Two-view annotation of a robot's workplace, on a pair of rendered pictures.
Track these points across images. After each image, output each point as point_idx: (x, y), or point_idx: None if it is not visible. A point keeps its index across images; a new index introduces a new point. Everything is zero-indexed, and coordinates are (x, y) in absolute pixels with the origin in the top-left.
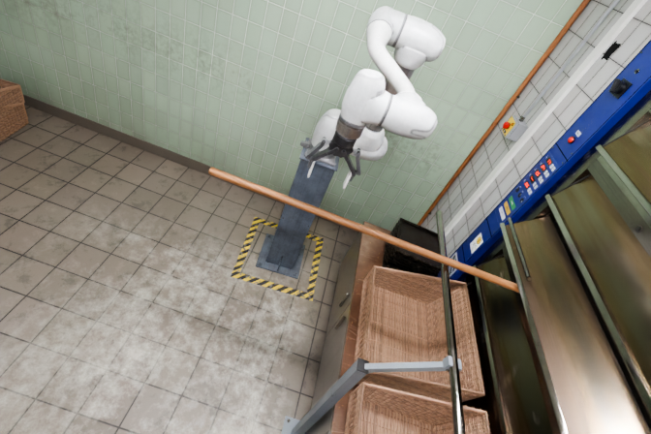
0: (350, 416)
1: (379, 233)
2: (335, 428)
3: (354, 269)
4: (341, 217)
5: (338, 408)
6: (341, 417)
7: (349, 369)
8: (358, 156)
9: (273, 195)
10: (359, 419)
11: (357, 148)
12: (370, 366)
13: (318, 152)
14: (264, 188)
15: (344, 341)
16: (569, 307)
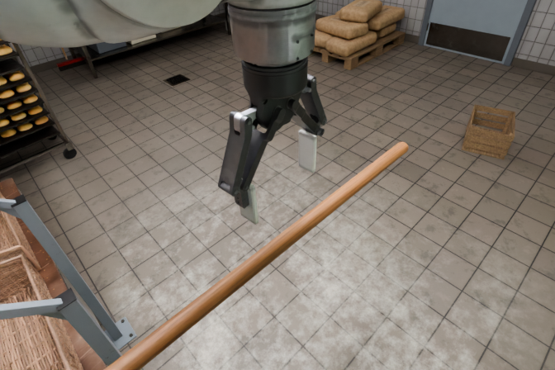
0: (78, 366)
1: (134, 348)
2: (92, 351)
3: None
4: (230, 279)
5: (100, 369)
6: (91, 367)
7: (89, 315)
8: (230, 125)
9: (332, 193)
10: (56, 339)
11: (249, 117)
12: (51, 301)
13: (312, 120)
14: (348, 184)
15: None
16: None
